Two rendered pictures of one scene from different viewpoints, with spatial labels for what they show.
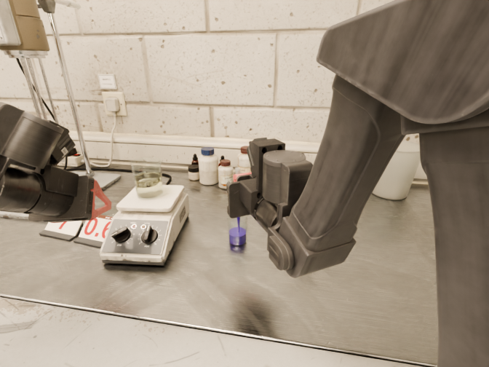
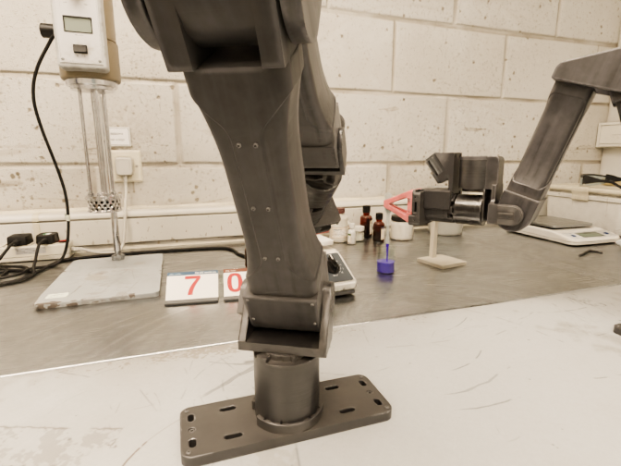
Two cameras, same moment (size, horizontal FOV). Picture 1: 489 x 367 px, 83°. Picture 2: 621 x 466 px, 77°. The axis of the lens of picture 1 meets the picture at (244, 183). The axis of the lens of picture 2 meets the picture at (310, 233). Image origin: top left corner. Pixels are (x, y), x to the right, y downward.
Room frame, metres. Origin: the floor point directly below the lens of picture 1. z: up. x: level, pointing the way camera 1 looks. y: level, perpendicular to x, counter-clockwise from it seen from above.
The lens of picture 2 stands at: (-0.14, 0.57, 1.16)
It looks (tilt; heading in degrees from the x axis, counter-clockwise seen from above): 11 degrees down; 331
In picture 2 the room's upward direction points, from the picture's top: straight up
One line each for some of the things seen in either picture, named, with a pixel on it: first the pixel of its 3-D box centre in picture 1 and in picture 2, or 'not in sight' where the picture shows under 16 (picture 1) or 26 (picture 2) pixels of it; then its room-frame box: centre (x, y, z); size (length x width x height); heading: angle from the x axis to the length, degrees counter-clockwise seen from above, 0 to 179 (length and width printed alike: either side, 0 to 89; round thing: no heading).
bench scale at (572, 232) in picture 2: not in sight; (559, 229); (0.54, -0.71, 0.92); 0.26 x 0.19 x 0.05; 168
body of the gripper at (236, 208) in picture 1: (261, 201); (439, 207); (0.41, -0.03, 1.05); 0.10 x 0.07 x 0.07; 113
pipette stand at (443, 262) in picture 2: not in sight; (443, 236); (0.50, -0.15, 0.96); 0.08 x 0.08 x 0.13; 1
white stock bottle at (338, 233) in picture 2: not in sight; (338, 224); (0.82, -0.06, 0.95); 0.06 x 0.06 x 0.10
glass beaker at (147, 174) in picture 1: (149, 179); not in sight; (0.57, 0.21, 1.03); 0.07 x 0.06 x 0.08; 85
